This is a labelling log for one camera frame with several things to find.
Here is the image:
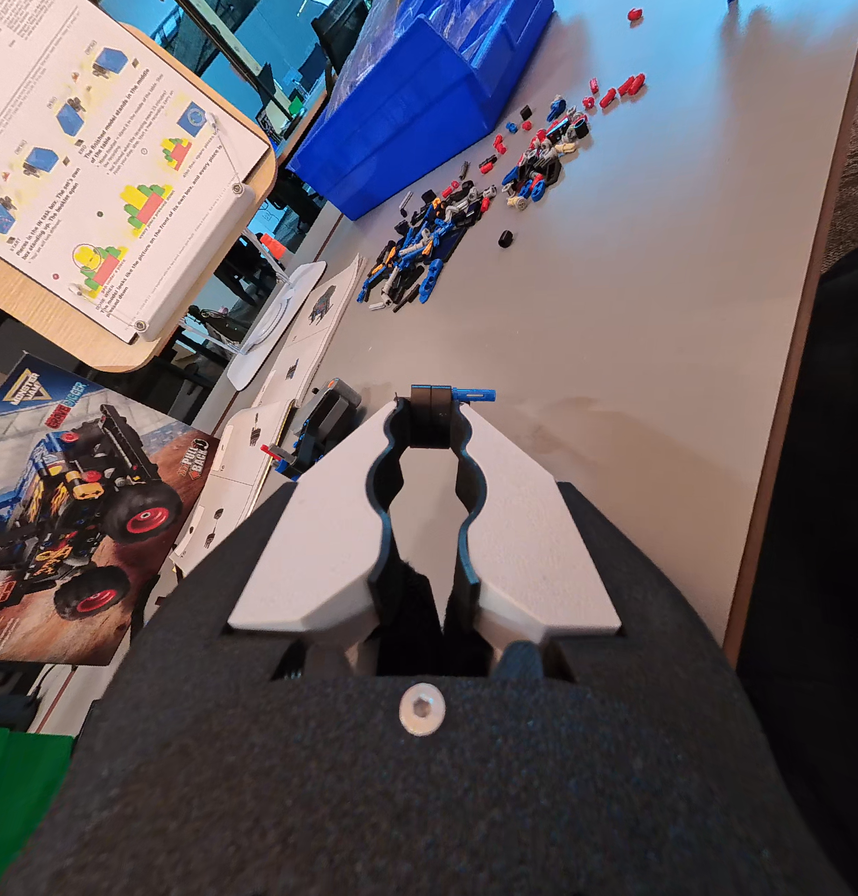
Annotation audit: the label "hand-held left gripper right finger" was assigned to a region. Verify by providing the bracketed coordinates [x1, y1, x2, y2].
[444, 402, 623, 667]

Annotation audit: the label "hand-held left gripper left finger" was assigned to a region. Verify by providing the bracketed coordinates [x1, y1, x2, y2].
[229, 400, 409, 673]

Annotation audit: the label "grey lego motor assembly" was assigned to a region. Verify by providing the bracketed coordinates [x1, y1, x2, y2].
[260, 377, 365, 483]

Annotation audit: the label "lego instruction booklet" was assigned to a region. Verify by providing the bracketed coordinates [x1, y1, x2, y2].
[169, 253, 368, 585]

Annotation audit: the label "monster truck lego box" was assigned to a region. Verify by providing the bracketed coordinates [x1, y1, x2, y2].
[0, 352, 221, 667]

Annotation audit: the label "pile of blue black lego beams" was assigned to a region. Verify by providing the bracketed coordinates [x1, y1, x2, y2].
[355, 178, 501, 314]

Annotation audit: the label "pile of small mixed lego pieces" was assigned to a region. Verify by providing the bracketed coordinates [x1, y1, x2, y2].
[477, 93, 592, 212]

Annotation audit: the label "scattered red lego pins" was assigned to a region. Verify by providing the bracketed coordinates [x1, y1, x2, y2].
[582, 70, 648, 113]

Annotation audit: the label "white round stand base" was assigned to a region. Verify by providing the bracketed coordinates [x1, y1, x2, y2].
[225, 260, 328, 392]

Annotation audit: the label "person's dark pants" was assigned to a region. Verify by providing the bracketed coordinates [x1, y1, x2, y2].
[736, 240, 858, 896]

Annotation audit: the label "laminated instruction sheet board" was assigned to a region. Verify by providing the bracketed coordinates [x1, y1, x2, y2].
[0, 20, 277, 373]

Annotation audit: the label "green cloth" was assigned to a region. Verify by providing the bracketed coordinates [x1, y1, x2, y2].
[0, 727, 77, 896]

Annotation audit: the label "white illustrated instruction sheet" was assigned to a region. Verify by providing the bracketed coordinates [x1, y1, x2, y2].
[0, 0, 272, 344]

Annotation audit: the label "blue plastic bin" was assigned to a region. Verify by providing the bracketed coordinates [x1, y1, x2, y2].
[286, 0, 557, 222]

